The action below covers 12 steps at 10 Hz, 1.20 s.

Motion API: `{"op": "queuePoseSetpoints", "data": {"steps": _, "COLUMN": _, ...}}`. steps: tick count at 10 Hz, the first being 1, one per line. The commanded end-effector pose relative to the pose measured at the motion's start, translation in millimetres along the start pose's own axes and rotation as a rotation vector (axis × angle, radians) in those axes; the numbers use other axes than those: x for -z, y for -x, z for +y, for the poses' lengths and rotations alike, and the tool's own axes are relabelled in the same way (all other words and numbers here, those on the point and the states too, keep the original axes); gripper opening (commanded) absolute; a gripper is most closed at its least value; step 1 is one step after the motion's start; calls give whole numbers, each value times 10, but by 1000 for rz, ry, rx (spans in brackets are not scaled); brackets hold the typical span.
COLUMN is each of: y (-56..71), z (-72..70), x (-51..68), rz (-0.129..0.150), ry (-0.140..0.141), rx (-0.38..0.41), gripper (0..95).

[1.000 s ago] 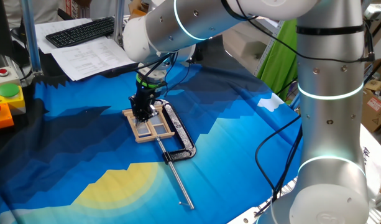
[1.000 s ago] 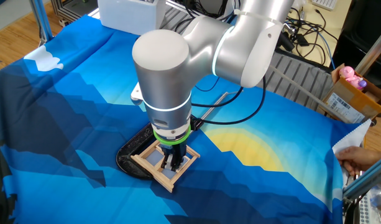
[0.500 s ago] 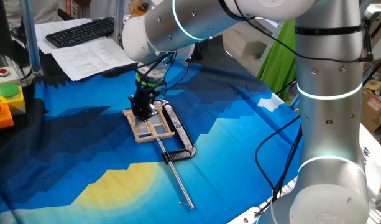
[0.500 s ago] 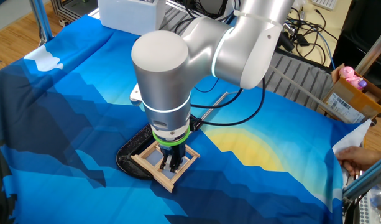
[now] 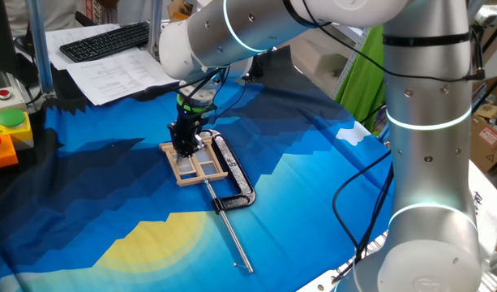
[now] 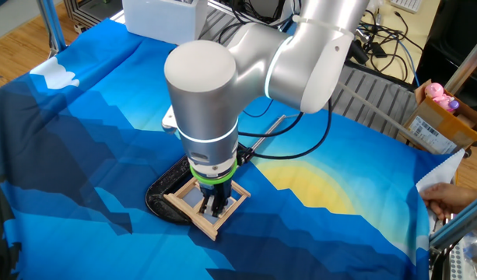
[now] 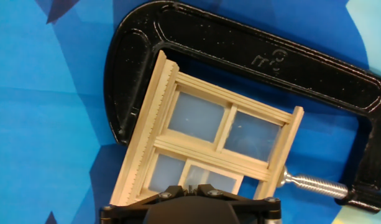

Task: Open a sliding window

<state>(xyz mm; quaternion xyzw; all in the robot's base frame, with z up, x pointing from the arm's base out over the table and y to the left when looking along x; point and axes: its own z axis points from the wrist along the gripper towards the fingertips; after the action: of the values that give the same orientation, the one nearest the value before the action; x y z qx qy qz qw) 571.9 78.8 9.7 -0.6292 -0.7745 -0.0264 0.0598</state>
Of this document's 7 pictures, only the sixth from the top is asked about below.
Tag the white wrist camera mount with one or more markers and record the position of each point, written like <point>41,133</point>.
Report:
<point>169,122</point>

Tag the pink plastic toy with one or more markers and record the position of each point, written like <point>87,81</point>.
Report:
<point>434,91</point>

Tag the black cast C-clamp frame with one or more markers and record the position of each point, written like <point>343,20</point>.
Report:
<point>164,186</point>

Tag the blue mountain print tablecloth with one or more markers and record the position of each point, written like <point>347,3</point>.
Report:
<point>339,241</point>

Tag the cardboard box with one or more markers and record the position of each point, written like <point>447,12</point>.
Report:
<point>448,130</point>

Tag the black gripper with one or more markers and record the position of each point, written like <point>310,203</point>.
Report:
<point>216,190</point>

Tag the silver clamp screw rod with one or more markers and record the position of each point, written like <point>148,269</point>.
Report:
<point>267,134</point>

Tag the clear plastic bag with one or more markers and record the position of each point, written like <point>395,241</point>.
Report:
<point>475,256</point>

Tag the perforated metal strip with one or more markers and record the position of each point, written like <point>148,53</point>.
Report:
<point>456,264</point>

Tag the bare person hand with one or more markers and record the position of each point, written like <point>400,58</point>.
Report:
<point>448,198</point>

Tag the white rectangular container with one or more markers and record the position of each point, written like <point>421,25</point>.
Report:
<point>160,19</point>

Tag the black computer case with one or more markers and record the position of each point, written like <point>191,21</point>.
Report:
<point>456,31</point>

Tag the white keyboard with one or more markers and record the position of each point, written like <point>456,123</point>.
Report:
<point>407,4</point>

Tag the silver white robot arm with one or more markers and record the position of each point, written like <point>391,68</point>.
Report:
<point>201,97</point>

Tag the small purple cap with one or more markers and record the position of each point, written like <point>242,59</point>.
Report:
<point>453,105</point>

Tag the aluminium frame post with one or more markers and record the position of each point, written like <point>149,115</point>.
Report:
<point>51,23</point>
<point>460,223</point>
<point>469,58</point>

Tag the black power adapter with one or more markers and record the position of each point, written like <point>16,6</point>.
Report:
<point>360,54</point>

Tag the small black plug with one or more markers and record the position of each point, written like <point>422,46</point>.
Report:
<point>379,50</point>

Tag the thin beige rod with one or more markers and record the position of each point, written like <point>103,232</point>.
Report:
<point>378,110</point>

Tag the wooden miniature window frame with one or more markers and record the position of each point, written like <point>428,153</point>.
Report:
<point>189,218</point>

